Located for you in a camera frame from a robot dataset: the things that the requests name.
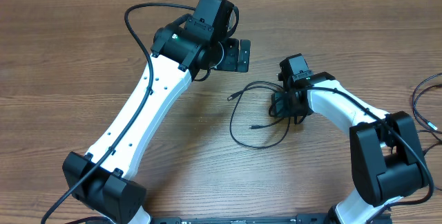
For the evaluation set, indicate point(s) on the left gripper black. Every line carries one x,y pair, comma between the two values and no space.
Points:
238,55

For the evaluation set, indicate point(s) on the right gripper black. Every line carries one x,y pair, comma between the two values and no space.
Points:
280,104

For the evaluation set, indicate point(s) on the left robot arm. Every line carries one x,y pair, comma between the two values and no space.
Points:
200,40

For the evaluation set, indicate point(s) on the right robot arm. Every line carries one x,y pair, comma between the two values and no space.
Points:
387,161

